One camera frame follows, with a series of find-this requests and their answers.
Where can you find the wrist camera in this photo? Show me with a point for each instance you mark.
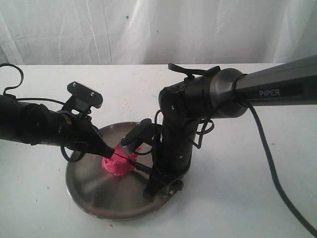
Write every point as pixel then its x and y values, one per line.
pixel 82 98
pixel 143 132

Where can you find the pink clay lump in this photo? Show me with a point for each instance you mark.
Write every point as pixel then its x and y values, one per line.
pixel 107 163

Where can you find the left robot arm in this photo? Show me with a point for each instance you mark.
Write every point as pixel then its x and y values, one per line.
pixel 35 124

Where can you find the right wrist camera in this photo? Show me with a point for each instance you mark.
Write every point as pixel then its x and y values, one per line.
pixel 143 132

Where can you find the black knife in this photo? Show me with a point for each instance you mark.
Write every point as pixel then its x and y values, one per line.
pixel 133 162

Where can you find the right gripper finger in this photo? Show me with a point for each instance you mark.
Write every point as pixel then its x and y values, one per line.
pixel 171 188
pixel 153 187

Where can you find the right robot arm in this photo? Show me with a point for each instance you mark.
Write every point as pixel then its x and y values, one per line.
pixel 220 93

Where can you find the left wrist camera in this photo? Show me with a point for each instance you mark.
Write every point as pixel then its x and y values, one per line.
pixel 82 98

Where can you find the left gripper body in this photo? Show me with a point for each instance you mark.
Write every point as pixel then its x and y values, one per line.
pixel 67 130

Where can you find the white backdrop curtain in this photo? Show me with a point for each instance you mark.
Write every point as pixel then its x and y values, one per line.
pixel 156 31

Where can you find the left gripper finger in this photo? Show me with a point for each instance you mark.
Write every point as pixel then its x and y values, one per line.
pixel 95 137
pixel 98 147

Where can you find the round steel plate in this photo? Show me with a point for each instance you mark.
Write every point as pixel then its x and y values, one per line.
pixel 108 197

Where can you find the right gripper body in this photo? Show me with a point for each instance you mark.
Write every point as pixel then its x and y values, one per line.
pixel 173 155

